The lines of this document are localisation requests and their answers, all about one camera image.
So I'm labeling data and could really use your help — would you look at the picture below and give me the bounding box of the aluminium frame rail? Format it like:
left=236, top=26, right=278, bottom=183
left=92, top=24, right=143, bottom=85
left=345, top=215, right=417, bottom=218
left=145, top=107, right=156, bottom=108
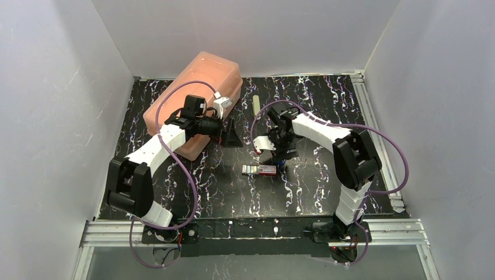
left=80, top=218, right=430, bottom=247
left=351, top=69, right=411, bottom=217

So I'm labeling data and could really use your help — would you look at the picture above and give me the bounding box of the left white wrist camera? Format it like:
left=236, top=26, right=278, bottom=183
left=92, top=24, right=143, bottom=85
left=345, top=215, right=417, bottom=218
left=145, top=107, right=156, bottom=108
left=213, top=97, right=232, bottom=120

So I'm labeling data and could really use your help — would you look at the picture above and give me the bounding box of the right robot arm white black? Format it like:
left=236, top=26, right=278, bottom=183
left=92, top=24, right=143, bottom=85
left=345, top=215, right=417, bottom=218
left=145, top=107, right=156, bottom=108
left=255, top=107, right=382, bottom=235

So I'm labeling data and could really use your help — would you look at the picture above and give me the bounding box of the blue stapler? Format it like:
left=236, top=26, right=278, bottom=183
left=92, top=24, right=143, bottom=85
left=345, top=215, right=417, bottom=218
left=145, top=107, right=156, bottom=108
left=276, top=160, right=286, bottom=172

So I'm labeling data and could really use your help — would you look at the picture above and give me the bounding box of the purple cable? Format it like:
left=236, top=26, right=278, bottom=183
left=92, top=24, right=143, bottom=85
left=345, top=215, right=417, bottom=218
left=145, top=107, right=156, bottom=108
left=129, top=80, right=221, bottom=270
left=249, top=99, right=410, bottom=267

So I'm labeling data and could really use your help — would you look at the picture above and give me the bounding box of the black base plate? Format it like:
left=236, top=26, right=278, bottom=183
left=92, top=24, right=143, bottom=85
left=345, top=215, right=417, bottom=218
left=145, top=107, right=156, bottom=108
left=141, top=216, right=372, bottom=261

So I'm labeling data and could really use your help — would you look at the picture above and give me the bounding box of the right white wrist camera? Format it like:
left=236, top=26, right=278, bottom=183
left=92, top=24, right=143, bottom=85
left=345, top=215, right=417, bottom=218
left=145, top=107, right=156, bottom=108
left=253, top=136, right=276, bottom=155

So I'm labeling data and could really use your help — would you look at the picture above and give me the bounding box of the aluminium frame rail right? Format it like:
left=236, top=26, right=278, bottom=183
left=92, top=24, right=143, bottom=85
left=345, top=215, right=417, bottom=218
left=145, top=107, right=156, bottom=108
left=351, top=69, right=411, bottom=217

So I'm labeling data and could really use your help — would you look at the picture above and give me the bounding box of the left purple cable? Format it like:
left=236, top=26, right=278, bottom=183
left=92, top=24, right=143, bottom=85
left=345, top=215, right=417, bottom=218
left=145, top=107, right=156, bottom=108
left=129, top=80, right=221, bottom=270

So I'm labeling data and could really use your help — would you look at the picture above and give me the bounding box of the beige small stapler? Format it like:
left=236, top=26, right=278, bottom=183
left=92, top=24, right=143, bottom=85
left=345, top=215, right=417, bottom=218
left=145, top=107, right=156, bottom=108
left=252, top=95, right=261, bottom=117

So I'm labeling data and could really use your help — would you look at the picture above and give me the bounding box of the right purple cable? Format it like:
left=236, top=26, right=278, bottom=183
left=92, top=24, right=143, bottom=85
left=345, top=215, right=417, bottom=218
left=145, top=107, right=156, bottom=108
left=249, top=99, right=410, bottom=267

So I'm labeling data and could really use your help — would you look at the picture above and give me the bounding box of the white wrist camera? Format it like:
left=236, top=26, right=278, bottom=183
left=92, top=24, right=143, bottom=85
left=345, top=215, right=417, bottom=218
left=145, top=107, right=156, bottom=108
left=213, top=97, right=232, bottom=120
left=253, top=136, right=276, bottom=155

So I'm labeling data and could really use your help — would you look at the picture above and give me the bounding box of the aluminium frame rail front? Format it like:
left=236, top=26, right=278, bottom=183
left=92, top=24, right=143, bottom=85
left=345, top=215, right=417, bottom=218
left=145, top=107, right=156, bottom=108
left=80, top=218, right=430, bottom=247

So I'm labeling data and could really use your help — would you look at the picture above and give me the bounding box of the red white staple box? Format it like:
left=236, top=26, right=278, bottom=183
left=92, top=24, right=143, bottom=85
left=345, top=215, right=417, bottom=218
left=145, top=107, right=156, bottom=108
left=242, top=164, right=277, bottom=176

